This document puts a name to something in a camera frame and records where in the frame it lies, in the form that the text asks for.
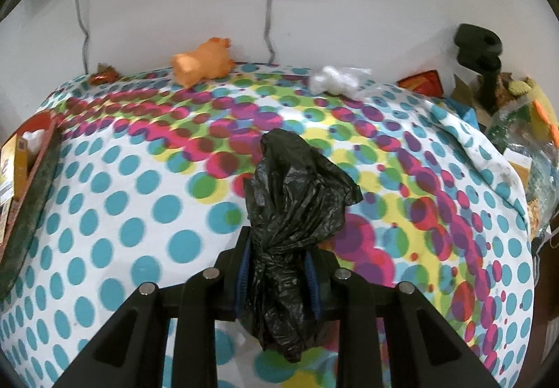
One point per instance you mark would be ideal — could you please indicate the round red rusty tray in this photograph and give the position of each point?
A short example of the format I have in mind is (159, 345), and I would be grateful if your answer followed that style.
(30, 204)

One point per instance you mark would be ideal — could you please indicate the clear bag of clutter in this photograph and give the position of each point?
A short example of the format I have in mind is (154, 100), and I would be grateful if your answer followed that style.
(533, 161)

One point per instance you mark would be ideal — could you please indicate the yellow plush toy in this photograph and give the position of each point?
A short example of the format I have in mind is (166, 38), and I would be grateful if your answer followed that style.
(541, 102)

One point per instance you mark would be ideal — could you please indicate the crumpled clear plastic wrap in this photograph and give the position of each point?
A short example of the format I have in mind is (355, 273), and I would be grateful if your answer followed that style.
(334, 80)

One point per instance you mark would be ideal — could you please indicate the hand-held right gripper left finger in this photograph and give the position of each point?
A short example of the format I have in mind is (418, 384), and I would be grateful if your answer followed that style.
(241, 283)

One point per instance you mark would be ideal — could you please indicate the small brown wrapped candy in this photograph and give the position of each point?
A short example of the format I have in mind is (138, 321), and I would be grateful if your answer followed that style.
(102, 76)

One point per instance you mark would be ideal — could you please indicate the white plastic bag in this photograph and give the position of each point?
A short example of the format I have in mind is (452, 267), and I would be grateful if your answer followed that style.
(34, 138)

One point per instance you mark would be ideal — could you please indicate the black stand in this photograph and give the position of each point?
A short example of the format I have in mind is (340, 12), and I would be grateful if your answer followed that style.
(476, 45)

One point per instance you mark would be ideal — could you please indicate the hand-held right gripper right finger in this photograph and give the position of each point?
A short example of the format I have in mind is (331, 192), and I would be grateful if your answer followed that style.
(315, 287)

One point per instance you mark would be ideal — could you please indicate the red packet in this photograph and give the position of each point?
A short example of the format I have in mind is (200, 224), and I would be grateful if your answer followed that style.
(421, 83)

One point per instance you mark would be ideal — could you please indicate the polka dot tablecloth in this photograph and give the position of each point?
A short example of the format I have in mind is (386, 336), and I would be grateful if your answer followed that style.
(131, 196)

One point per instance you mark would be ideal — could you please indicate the brown and yellow carton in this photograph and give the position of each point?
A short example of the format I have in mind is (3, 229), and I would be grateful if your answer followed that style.
(17, 169)

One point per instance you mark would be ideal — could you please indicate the orange pig toy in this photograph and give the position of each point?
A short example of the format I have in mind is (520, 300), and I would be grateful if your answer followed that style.
(201, 63)

